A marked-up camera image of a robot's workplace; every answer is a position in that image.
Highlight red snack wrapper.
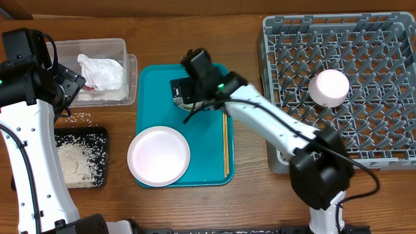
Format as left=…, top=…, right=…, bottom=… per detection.
left=83, top=85, right=95, bottom=91

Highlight grey metal bowl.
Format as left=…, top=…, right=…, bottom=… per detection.
left=173, top=97, right=203, bottom=112

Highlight white napkin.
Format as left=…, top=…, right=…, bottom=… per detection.
left=77, top=89, right=127, bottom=101
left=77, top=54, right=123, bottom=91

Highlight large white dinner plate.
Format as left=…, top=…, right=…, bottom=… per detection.
left=127, top=126, right=190, bottom=187

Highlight small white plate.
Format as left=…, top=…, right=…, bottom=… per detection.
left=308, top=69, right=350, bottom=108

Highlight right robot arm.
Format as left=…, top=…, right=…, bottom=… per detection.
left=178, top=48, right=354, bottom=233

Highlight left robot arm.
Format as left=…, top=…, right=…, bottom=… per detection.
left=1, top=28, right=140, bottom=234

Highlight clear plastic waste bin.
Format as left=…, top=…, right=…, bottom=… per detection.
left=46, top=38, right=138, bottom=107

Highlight teal plastic serving tray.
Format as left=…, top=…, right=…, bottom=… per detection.
left=136, top=64, right=235, bottom=187

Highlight scattered rice grains on table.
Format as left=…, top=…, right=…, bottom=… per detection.
left=56, top=112, right=96, bottom=127

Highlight black rectangular tray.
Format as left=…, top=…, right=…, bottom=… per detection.
left=10, top=126, right=110, bottom=189

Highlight pile of rice in tray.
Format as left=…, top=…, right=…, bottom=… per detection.
left=54, top=133, right=108, bottom=189

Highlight grey plastic dish rack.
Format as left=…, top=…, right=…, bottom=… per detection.
left=257, top=12, right=415, bottom=170

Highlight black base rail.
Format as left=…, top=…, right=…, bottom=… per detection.
left=129, top=224, right=371, bottom=234

